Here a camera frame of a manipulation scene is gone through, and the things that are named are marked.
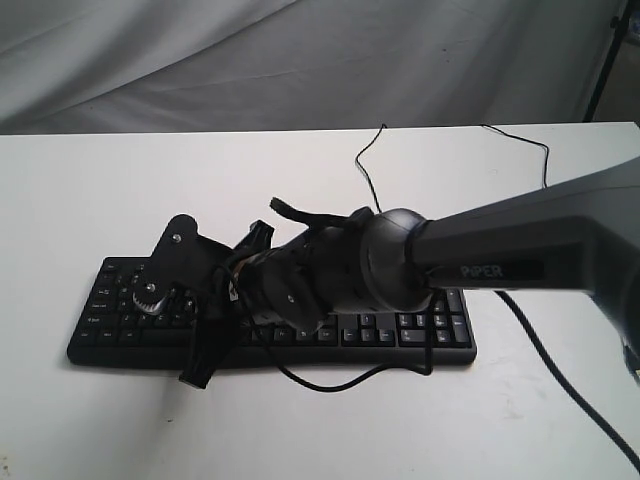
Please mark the white backdrop cloth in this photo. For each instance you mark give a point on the white backdrop cloth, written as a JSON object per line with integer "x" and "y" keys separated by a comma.
{"x": 183, "y": 66}

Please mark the black tripod stand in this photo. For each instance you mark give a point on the black tripod stand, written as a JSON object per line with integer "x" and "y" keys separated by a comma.
{"x": 619, "y": 23}

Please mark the black acer keyboard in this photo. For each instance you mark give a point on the black acer keyboard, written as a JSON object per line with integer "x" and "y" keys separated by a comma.
{"x": 112, "y": 333}

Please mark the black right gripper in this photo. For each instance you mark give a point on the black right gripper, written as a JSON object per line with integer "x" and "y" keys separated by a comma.
{"x": 300, "y": 283}

